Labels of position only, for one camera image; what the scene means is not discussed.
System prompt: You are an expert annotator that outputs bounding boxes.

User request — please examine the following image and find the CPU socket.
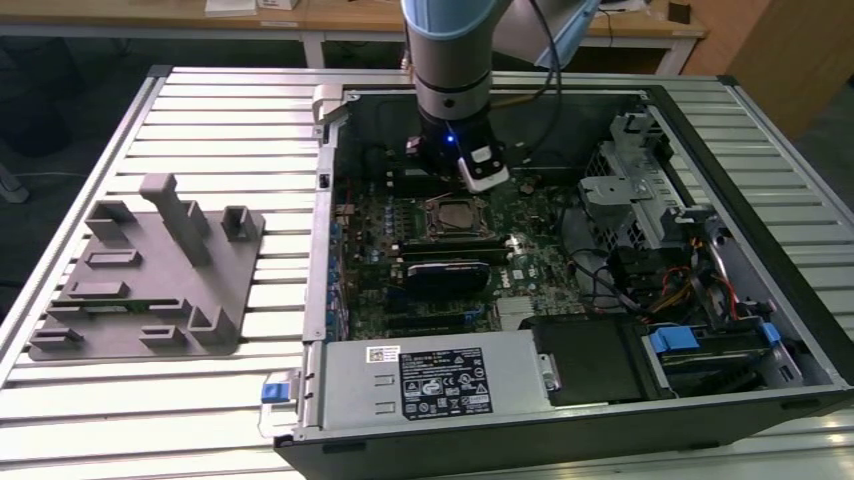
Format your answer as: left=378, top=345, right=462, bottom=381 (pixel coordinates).
left=418, top=195, right=500, bottom=242

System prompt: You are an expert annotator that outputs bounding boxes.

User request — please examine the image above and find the black RAM slot bank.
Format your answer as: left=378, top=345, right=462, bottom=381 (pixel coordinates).
left=398, top=238, right=512, bottom=265
left=392, top=167, right=462, bottom=197

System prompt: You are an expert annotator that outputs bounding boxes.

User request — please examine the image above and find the black graphics card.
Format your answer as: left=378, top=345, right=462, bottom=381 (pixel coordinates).
left=403, top=259, right=495, bottom=304

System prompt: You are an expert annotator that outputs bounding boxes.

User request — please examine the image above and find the green motherboard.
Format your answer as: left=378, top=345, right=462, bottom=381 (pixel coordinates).
left=330, top=164, right=602, bottom=341

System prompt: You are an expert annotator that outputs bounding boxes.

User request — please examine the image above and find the silver metal disk bay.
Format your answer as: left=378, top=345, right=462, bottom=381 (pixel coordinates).
left=574, top=110, right=695, bottom=251

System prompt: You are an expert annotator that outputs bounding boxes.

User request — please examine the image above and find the silver chipset heatsink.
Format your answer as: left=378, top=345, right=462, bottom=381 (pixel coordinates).
left=496, top=297, right=535, bottom=331

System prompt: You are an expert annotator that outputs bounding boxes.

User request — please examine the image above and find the black expansion slot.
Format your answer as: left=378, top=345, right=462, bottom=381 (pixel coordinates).
left=386, top=314, right=499, bottom=335

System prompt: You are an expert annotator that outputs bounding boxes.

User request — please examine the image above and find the wooden desk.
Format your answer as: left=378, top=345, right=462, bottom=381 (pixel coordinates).
left=0, top=0, right=710, bottom=76

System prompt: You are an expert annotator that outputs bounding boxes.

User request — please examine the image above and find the black power supply label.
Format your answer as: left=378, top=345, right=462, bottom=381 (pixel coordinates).
left=398, top=347, right=494, bottom=417

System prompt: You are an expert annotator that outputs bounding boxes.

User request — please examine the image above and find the grey parts rack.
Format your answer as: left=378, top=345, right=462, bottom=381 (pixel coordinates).
left=27, top=172, right=267, bottom=362

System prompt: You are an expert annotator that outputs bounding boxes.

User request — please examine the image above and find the silver power supply unit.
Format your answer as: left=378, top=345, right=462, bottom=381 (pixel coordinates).
left=303, top=339, right=555, bottom=436

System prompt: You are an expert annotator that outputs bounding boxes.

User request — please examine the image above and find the hard disk in blue carrier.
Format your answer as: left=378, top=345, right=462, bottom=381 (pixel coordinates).
left=643, top=323, right=769, bottom=396

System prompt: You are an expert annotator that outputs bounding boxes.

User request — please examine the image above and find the green RAM stick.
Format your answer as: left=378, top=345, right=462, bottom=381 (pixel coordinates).
left=63, top=298, right=183, bottom=310

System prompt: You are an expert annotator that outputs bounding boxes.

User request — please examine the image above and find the wooden cabinet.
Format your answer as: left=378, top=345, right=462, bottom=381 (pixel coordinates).
left=680, top=0, right=854, bottom=144

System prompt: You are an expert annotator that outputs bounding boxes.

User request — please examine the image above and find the black open PC case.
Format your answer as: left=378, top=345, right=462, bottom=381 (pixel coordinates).
left=271, top=82, right=854, bottom=480

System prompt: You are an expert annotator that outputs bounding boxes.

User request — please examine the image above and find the grey metal stand foot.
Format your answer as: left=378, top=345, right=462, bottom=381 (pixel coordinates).
left=0, top=162, right=32, bottom=204

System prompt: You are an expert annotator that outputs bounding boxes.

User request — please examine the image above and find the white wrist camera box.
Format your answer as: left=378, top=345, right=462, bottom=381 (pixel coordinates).
left=456, top=144, right=512, bottom=195

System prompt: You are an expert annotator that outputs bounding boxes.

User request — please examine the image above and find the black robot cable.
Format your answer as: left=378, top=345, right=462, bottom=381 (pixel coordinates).
left=516, top=74, right=563, bottom=154
left=491, top=0, right=566, bottom=110

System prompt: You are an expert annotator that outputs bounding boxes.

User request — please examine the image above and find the black wire bundle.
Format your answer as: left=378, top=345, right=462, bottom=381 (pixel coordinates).
left=563, top=197, right=646, bottom=314

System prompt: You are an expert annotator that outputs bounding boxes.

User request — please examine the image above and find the yellow orange wire bundle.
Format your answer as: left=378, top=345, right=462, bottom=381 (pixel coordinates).
left=643, top=287, right=699, bottom=314

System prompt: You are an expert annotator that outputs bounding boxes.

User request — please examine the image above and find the red wire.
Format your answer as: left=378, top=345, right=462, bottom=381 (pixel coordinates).
left=723, top=279, right=743, bottom=321

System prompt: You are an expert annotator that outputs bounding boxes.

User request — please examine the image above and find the silver case handle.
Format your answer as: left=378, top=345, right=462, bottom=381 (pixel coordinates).
left=256, top=369, right=301, bottom=439

